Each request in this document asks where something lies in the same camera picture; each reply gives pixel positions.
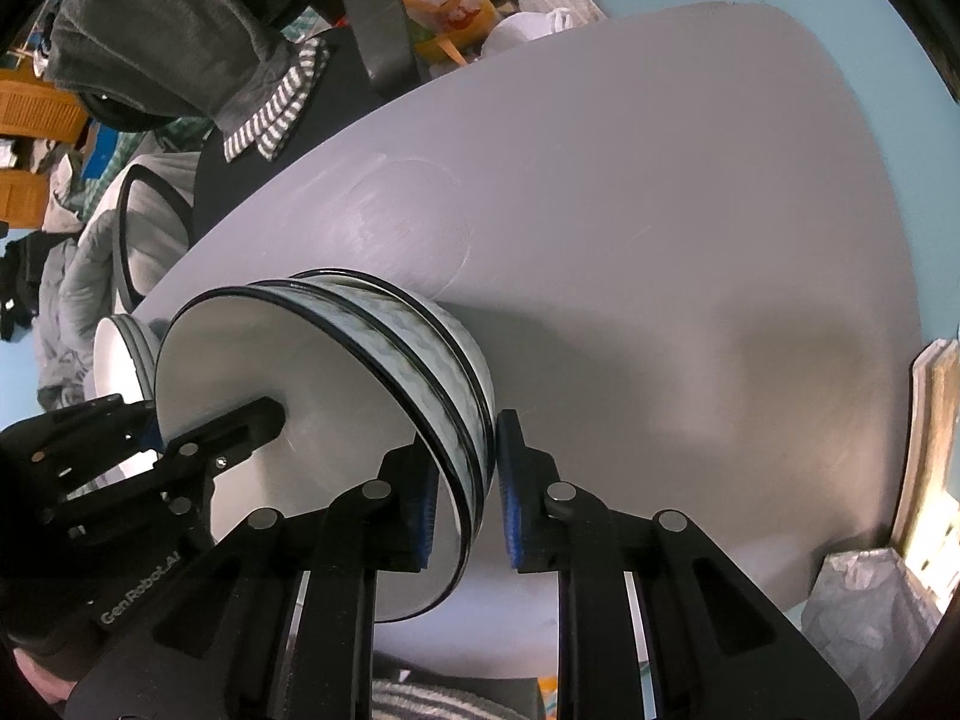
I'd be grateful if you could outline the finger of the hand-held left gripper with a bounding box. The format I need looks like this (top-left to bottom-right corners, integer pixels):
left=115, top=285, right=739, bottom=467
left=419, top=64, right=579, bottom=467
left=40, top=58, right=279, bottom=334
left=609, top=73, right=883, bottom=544
left=160, top=397, right=287, bottom=490
left=0, top=394, right=164, bottom=500

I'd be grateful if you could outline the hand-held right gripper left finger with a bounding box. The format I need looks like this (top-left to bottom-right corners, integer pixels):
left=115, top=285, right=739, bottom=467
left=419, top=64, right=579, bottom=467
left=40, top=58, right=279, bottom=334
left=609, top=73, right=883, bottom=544
left=64, top=446, right=443, bottom=720

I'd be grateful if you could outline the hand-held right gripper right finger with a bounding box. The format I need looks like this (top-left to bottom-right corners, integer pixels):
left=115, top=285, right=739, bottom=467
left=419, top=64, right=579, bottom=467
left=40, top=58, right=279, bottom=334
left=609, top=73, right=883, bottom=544
left=495, top=409, right=861, bottom=720

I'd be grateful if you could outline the white plate with black rim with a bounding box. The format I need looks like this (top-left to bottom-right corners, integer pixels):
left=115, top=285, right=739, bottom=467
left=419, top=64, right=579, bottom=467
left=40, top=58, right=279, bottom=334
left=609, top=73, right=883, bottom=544
left=93, top=315, right=143, bottom=404
left=124, top=315, right=161, bottom=407

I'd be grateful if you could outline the patterned bowl with black rim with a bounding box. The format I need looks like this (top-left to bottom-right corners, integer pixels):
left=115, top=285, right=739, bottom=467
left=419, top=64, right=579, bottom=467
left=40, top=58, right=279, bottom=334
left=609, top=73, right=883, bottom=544
left=154, top=279, right=485, bottom=625
left=289, top=266, right=497, bottom=533

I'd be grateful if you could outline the person's left hand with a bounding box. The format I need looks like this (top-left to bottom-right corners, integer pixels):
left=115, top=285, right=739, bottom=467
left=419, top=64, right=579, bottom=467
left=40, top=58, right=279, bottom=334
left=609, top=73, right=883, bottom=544
left=11, top=649, right=74, bottom=706

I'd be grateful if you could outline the black clothing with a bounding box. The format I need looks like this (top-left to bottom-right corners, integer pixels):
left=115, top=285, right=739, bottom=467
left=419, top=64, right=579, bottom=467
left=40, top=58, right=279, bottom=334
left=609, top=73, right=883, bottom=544
left=0, top=229, right=47, bottom=344

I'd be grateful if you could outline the striped fabric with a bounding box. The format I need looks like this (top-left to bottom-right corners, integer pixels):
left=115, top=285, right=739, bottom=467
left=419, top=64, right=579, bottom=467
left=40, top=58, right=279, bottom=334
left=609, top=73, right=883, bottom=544
left=371, top=679, right=542, bottom=720

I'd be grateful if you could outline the black office chair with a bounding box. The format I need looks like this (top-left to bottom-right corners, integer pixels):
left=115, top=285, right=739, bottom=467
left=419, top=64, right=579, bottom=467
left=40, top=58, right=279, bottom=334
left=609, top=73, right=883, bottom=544
left=116, top=0, right=437, bottom=316

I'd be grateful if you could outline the orange crate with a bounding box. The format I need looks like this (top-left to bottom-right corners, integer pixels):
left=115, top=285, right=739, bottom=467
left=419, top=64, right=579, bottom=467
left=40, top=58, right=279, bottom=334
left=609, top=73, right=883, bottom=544
left=0, top=169, right=55, bottom=227
left=0, top=67, right=89, bottom=141

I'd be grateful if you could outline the grey white striped cloth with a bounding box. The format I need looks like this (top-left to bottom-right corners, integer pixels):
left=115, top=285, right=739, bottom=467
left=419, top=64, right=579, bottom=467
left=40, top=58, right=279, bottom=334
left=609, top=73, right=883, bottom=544
left=223, top=40, right=332, bottom=164

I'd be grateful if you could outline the dark grey towel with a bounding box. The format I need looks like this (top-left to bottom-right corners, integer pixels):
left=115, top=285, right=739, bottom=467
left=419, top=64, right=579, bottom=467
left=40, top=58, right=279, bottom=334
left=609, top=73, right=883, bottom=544
left=45, top=0, right=320, bottom=137

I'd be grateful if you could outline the wooden board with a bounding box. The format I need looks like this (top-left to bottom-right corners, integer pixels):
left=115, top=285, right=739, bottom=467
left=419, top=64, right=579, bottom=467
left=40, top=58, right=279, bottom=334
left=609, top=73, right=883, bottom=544
left=889, top=337, right=960, bottom=620

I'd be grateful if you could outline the orange bag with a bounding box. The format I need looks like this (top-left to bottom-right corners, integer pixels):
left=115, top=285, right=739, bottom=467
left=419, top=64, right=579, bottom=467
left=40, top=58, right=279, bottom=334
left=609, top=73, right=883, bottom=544
left=400, top=0, right=501, bottom=67

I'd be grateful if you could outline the white plastic bag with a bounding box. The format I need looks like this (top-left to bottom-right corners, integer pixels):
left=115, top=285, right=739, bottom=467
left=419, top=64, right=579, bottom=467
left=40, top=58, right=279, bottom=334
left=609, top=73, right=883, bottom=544
left=480, top=7, right=584, bottom=62

